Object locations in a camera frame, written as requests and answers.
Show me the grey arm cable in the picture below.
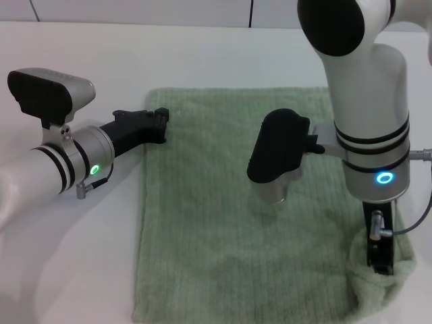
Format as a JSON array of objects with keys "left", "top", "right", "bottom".
[
  {"left": 370, "top": 149, "right": 432, "bottom": 240},
  {"left": 76, "top": 164, "right": 115, "bottom": 200}
]

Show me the light green textured towel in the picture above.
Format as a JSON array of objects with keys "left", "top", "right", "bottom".
[{"left": 131, "top": 86, "right": 418, "bottom": 324}]

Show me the grey right arm cable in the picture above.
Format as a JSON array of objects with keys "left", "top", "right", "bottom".
[{"left": 370, "top": 149, "right": 432, "bottom": 240}]

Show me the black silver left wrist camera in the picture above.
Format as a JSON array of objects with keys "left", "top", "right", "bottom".
[{"left": 6, "top": 67, "right": 97, "bottom": 149}]

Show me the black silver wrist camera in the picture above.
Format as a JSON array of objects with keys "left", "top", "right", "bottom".
[
  {"left": 246, "top": 107, "right": 342, "bottom": 206},
  {"left": 6, "top": 67, "right": 97, "bottom": 149}
]

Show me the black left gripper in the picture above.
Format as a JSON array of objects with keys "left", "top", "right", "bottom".
[{"left": 99, "top": 107, "right": 171, "bottom": 159}]

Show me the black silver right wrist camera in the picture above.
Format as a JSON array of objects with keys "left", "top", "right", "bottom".
[{"left": 246, "top": 107, "right": 342, "bottom": 206}]

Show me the grey left arm cable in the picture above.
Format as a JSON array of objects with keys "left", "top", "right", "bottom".
[{"left": 76, "top": 164, "right": 115, "bottom": 200}]

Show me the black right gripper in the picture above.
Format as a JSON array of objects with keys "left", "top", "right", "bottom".
[{"left": 362, "top": 198, "right": 396, "bottom": 277}]

